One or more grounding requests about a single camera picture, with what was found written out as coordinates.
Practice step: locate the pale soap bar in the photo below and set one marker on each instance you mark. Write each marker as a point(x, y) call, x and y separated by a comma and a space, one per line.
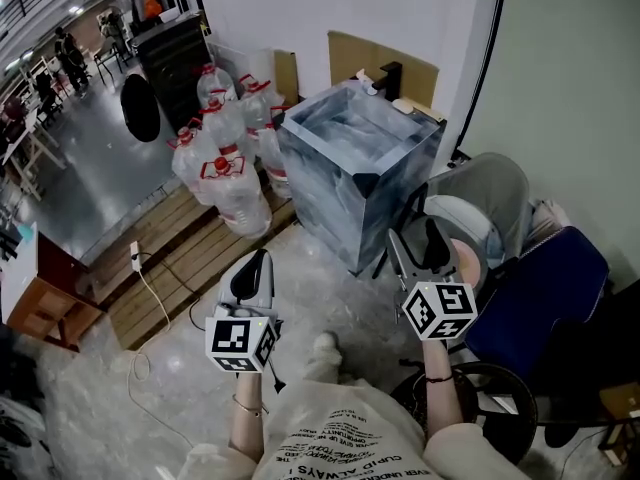
point(403, 106)

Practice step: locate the white plastic container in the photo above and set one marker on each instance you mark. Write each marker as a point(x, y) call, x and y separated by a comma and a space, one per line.
point(261, 65)

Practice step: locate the cluster of clear water jugs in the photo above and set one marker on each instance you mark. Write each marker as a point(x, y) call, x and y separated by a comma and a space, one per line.
point(235, 188)

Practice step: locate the crumpled fabric bundle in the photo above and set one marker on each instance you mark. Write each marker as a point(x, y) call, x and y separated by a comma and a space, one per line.
point(550, 218)

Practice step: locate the white power strip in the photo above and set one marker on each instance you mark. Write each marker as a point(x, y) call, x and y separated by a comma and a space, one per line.
point(135, 255)

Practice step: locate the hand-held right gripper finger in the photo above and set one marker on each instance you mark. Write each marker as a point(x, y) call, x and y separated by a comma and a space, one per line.
point(440, 245)
point(401, 255)

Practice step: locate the narrow cardboard box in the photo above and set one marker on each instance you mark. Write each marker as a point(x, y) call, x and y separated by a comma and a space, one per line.
point(286, 75)

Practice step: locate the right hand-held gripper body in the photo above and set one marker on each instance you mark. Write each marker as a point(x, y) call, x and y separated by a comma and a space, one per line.
point(440, 310)

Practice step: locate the white work table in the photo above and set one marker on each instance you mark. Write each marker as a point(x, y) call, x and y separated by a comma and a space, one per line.
point(30, 153)

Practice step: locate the pink basin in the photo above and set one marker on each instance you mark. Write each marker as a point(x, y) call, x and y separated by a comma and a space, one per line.
point(470, 265)

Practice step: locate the white pump bottle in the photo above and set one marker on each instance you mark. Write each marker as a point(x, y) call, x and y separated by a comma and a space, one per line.
point(367, 82)

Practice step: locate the cream printed shirt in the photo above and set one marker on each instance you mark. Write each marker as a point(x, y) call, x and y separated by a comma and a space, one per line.
point(350, 438)

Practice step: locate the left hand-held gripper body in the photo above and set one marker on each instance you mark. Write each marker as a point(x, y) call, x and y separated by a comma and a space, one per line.
point(232, 340)

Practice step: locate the grey chair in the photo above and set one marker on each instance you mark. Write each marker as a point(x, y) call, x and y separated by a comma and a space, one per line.
point(495, 188)

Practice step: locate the orange bag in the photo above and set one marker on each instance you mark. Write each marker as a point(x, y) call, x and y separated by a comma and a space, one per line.
point(151, 7)

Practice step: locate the black oval disc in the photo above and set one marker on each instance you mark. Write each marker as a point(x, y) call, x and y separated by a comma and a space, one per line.
point(140, 108)

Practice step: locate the white wall conduit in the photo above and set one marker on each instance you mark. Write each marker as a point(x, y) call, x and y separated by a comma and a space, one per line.
point(482, 68)

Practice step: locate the brown wooden table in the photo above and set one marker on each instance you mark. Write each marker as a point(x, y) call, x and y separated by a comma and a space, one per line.
point(45, 308)

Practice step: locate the wooden slat platform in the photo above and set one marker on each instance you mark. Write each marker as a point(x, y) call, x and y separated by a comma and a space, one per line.
point(165, 248)

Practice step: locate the person's left forearm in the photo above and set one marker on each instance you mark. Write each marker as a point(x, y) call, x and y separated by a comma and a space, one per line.
point(248, 418)

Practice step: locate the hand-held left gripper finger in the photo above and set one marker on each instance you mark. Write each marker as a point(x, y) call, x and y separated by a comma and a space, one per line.
point(249, 278)
point(271, 283)

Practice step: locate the person's right forearm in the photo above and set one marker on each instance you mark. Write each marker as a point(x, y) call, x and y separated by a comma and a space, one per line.
point(442, 403)

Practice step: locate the large cardboard sheet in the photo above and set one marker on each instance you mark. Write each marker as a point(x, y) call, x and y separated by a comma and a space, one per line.
point(360, 55)

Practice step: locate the blue-grey marbled sink cabinet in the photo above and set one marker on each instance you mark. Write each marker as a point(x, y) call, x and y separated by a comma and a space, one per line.
point(330, 188)

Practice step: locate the person's leg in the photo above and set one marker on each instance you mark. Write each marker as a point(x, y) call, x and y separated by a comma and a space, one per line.
point(325, 353)

